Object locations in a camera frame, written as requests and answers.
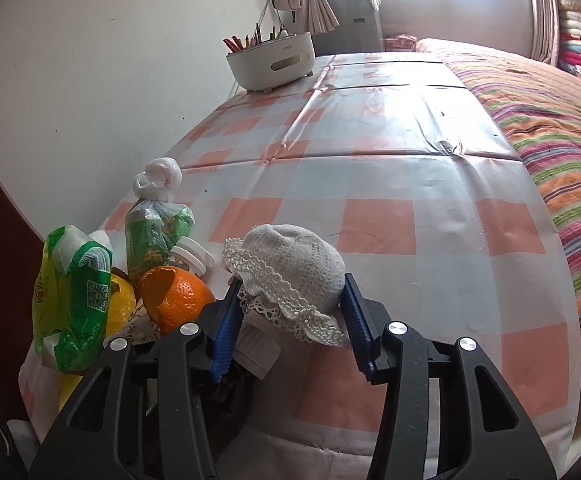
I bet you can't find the orange checked tablecloth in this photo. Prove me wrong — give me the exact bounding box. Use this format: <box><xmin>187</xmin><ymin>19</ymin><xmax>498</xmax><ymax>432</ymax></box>
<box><xmin>90</xmin><ymin>52</ymin><xmax>581</xmax><ymax>480</ymax></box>

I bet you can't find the beige straight curtain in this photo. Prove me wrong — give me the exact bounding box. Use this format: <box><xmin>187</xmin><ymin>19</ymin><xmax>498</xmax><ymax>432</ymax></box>
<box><xmin>531</xmin><ymin>0</ymin><xmax>561</xmax><ymax>63</ymax></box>

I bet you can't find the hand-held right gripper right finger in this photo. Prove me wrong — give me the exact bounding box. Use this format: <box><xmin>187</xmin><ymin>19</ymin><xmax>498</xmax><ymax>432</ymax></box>
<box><xmin>341</xmin><ymin>272</ymin><xmax>556</xmax><ymax>480</ymax></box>

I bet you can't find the green yellow snack packet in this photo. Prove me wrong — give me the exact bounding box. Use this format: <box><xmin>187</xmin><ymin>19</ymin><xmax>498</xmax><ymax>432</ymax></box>
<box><xmin>31</xmin><ymin>225</ymin><xmax>114</xmax><ymax>375</ymax></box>

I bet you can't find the bundle of chopsticks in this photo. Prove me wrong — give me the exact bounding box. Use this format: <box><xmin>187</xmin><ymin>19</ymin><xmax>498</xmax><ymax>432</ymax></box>
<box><xmin>223</xmin><ymin>22</ymin><xmax>291</xmax><ymax>53</ymax></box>

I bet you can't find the orange peel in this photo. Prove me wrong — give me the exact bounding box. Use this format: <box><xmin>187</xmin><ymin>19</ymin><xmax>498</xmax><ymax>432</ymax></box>
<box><xmin>136</xmin><ymin>266</ymin><xmax>217</xmax><ymax>336</ymax></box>

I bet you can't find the white utensil holder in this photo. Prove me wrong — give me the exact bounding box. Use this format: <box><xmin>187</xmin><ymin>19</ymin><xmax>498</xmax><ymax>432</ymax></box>
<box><xmin>225</xmin><ymin>32</ymin><xmax>317</xmax><ymax>95</ymax></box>

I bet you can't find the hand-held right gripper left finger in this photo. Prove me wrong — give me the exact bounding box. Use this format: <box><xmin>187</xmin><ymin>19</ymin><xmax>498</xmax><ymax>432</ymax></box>
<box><xmin>28</xmin><ymin>279</ymin><xmax>244</xmax><ymax>480</ymax></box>

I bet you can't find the white plastic bag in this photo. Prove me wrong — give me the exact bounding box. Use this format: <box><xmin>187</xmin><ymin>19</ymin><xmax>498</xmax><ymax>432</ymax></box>
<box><xmin>18</xmin><ymin>345</ymin><xmax>71</xmax><ymax>426</ymax></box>

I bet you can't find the beige knotted curtain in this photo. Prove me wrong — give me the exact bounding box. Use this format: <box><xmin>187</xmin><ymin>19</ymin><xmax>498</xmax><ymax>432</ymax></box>
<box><xmin>273</xmin><ymin>0</ymin><xmax>341</xmax><ymax>36</ymax></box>

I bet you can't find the striped bed blanket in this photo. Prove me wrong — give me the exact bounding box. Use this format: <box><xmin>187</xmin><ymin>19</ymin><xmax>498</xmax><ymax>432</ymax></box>
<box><xmin>415</xmin><ymin>37</ymin><xmax>581</xmax><ymax>376</ymax></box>

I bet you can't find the white appliance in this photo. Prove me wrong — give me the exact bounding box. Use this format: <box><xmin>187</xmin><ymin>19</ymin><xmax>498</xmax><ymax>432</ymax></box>
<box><xmin>315</xmin><ymin>0</ymin><xmax>384</xmax><ymax>53</ymax></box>

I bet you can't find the knotted bag with green packet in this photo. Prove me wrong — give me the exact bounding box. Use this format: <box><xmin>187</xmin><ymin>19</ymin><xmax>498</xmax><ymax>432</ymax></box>
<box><xmin>124</xmin><ymin>157</ymin><xmax>196</xmax><ymax>286</ymax></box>

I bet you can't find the white lace hat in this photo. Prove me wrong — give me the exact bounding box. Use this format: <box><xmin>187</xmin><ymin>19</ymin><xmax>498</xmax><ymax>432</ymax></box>
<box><xmin>222</xmin><ymin>223</ymin><xmax>354</xmax><ymax>348</ymax></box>

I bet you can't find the red patterned cloth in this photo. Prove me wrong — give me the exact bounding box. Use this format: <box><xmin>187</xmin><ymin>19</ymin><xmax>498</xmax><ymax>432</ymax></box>
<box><xmin>383</xmin><ymin>34</ymin><xmax>416</xmax><ymax>53</ymax></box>

